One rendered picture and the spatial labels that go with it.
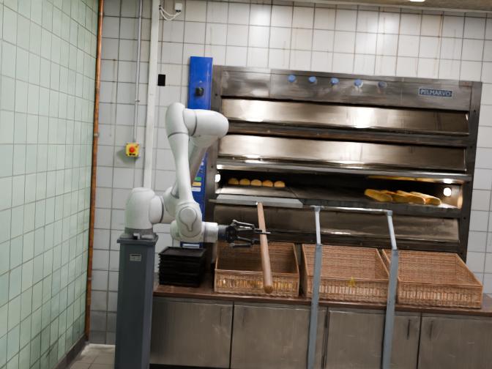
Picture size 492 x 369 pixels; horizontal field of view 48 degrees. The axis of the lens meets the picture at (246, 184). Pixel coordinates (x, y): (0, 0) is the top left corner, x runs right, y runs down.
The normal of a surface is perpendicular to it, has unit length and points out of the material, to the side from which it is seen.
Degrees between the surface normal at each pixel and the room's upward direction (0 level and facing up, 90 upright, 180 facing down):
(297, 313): 91
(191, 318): 90
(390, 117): 70
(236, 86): 90
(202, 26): 90
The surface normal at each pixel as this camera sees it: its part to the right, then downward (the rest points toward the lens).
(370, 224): 0.02, -0.27
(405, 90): 0.00, 0.11
